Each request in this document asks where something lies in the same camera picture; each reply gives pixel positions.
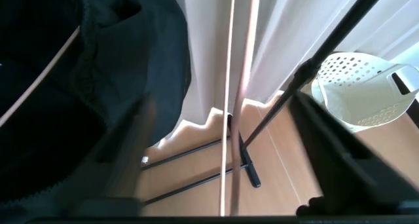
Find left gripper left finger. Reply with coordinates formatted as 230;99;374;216
65;95;158;217

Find black clothes rack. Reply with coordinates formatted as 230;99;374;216
140;0;390;207

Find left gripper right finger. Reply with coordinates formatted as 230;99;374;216
289;91;419;216

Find white laundry basket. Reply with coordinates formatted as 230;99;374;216
310;52;419;133

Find beige curtain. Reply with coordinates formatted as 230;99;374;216
153;0;419;149

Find black shorts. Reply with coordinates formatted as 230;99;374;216
0;0;192;206

